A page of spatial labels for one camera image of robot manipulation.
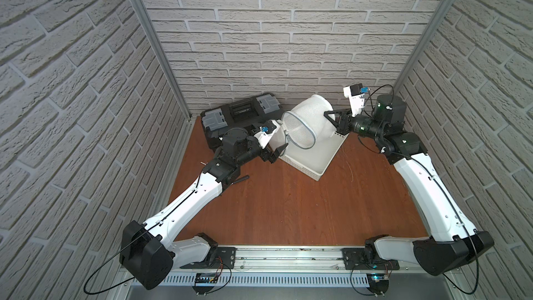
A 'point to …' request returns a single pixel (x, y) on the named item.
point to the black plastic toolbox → (241, 114)
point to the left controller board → (205, 282)
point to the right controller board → (378, 283)
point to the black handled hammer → (240, 180)
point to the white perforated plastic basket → (316, 161)
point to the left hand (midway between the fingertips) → (280, 131)
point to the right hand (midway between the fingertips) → (328, 113)
